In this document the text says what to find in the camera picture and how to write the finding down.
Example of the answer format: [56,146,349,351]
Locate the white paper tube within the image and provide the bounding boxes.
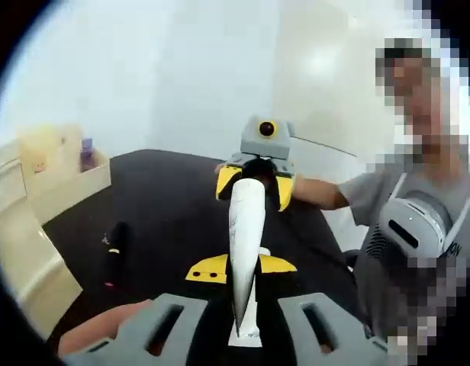
[227,178,269,348]

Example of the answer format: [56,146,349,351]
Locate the purple-capped amber cosmetic bottle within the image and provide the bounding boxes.
[79,137,97,173]

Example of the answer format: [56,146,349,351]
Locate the person's grey shirt torso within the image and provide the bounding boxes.
[337,167,470,344]

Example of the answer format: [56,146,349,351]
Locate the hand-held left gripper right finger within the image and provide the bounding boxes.
[253,253,391,366]

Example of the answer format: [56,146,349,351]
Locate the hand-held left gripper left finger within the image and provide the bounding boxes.
[61,254,237,366]

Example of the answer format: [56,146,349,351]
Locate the beige wooden drawer organizer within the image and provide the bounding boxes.
[0,121,112,333]

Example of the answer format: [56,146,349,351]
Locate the white device neck strap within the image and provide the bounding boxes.
[388,172,470,245]

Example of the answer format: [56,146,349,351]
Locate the white chest-worn device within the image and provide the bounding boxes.
[378,190,456,260]

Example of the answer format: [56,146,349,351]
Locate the beige wooden drawer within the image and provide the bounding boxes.
[0,197,84,333]

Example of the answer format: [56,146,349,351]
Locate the person's left hand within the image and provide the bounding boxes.
[57,298,155,358]

